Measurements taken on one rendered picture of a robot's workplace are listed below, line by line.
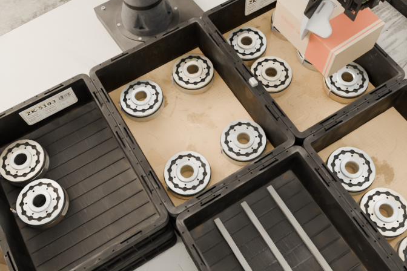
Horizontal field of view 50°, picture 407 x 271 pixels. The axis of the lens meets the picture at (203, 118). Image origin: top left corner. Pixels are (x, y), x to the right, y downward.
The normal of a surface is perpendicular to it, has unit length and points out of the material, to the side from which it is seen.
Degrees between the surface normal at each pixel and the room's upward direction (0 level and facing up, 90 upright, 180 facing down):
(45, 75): 0
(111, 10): 3
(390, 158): 0
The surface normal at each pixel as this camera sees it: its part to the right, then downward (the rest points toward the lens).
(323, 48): -0.82, 0.52
